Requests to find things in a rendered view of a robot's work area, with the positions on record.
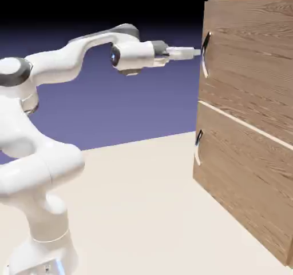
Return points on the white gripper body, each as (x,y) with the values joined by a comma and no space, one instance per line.
(180,53)

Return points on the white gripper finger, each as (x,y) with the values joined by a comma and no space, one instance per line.
(197,52)

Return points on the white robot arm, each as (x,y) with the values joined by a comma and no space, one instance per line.
(57,57)

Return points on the large wood cabinet door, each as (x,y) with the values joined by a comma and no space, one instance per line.
(249,69)

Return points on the light wood cabinet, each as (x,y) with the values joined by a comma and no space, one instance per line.
(247,119)

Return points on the small wood cabinet door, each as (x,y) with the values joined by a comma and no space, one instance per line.
(242,179)

